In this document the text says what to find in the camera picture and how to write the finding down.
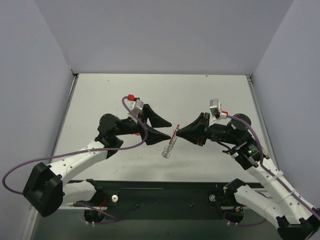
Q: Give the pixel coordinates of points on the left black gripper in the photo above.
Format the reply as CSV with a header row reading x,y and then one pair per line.
x,y
144,125

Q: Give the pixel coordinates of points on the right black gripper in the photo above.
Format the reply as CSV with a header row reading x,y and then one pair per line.
x,y
204,128

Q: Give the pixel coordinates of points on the metal chain keyring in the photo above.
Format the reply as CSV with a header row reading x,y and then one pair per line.
x,y
166,152

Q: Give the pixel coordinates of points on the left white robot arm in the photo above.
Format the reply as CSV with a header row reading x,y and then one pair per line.
x,y
48,186

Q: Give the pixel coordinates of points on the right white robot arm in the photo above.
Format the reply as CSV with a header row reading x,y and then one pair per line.
x,y
292,216

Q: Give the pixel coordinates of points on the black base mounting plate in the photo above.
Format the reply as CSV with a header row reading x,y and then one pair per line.
x,y
151,200

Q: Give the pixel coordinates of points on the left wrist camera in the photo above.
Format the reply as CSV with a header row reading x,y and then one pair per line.
x,y
137,106

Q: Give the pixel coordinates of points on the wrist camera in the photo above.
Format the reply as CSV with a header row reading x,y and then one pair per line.
x,y
215,108
137,106

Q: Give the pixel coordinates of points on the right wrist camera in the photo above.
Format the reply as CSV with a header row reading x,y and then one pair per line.
x,y
215,108

